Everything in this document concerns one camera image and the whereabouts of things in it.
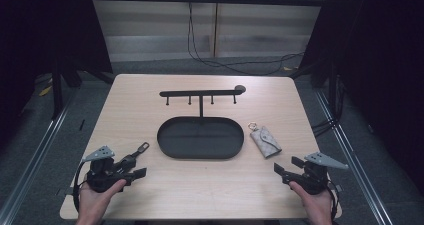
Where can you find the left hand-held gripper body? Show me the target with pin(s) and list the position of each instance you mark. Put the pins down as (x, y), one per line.
(100, 176)

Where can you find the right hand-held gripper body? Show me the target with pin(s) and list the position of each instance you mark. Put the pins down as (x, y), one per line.
(315, 178)

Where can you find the grey key pouch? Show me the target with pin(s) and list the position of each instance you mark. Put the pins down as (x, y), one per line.
(266, 143)

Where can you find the black key rack with tray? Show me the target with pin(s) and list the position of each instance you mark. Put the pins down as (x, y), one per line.
(200, 141)

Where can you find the person's left hand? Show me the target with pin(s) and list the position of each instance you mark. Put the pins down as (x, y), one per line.
(91, 203)

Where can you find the person's right hand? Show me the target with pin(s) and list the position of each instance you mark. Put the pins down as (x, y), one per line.
(316, 206)

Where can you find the grey tape strip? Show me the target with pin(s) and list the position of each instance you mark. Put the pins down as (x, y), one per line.
(69, 191)
(338, 187)

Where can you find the black metal stand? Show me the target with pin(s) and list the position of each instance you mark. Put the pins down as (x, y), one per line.
(333, 91)
(57, 91)

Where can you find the yellow scrap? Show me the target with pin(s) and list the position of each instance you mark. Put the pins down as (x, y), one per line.
(45, 91)

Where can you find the dark curtain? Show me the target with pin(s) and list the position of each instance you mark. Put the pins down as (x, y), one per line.
(40, 28)
(383, 68)

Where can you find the aluminium floor rail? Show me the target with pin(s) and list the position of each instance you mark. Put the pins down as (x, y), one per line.
(36, 155)
(353, 158)

